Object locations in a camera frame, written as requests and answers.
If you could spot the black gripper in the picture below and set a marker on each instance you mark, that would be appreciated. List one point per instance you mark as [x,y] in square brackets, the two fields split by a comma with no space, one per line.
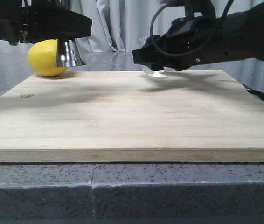
[38,20]
[182,44]

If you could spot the clear glass measuring beaker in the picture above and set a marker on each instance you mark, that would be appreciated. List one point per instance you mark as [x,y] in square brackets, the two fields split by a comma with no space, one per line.
[153,74]

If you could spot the steel double jigger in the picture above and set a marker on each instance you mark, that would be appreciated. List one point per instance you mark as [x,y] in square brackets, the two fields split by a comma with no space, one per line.
[68,53]

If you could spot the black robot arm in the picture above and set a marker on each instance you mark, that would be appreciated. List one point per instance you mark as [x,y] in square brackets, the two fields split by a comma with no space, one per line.
[240,35]

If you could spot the yellow lemon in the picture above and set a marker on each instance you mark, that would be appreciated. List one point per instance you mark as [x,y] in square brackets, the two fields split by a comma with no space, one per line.
[42,58]

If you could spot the grey curtain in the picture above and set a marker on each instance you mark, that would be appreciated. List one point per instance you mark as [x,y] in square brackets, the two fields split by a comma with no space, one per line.
[118,25]

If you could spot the light wooden cutting board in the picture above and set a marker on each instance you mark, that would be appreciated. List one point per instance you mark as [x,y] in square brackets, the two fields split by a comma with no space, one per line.
[190,116]

